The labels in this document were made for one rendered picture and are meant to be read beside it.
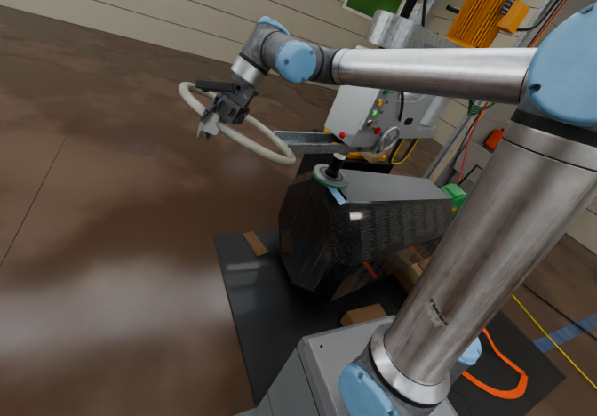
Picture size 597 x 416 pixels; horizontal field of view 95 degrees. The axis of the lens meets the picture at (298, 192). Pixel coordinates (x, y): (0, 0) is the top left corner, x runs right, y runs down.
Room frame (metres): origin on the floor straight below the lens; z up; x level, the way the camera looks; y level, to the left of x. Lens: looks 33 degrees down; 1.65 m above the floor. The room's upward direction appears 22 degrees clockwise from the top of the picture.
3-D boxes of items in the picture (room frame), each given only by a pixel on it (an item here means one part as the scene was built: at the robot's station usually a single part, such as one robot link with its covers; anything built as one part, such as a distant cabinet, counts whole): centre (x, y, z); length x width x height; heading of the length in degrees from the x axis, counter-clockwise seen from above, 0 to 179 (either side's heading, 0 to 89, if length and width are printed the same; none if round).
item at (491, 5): (1.95, -0.59, 1.94); 0.31 x 0.28 x 0.40; 49
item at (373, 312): (1.26, -0.76, 0.07); 0.30 x 0.12 x 0.12; 126
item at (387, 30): (1.72, -0.37, 1.66); 0.96 x 0.25 x 0.17; 139
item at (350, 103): (1.52, -0.19, 1.36); 0.36 x 0.22 x 0.45; 139
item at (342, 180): (1.46, -0.14, 0.92); 0.21 x 0.21 x 0.01
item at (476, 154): (4.41, -2.76, 0.43); 1.30 x 0.62 x 0.86; 124
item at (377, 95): (1.33, -0.18, 1.41); 0.08 x 0.03 x 0.28; 139
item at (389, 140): (1.47, -0.31, 1.24); 0.15 x 0.10 x 0.15; 139
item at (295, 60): (0.75, 0.14, 1.54); 0.12 x 0.12 x 0.09; 48
